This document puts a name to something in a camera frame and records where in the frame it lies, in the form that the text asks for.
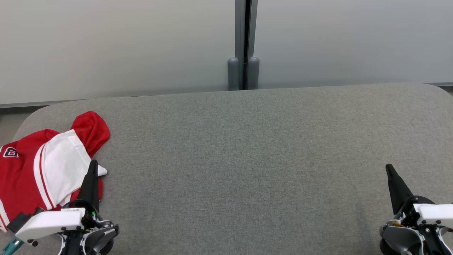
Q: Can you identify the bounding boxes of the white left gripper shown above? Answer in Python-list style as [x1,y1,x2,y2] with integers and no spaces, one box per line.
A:
[15,160,102,243]

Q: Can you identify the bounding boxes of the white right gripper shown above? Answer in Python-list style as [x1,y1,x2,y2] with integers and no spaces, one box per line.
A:
[385,164,453,228]

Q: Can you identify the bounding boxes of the red shorts with white panels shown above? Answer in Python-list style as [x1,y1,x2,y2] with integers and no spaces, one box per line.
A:
[0,129,108,233]

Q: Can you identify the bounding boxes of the red jersey shirt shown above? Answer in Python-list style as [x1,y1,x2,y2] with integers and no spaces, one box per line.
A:
[58,111,111,212]

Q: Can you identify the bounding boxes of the grey cylindrical bumper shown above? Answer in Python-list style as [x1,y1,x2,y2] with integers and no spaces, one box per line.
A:
[228,57,240,91]
[247,57,260,90]

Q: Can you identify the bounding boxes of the teal left camera connector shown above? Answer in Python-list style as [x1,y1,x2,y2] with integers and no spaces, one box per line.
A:
[0,237,24,255]

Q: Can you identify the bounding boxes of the grey vertical partition frame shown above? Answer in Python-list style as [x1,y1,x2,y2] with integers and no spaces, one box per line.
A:
[235,0,258,91]

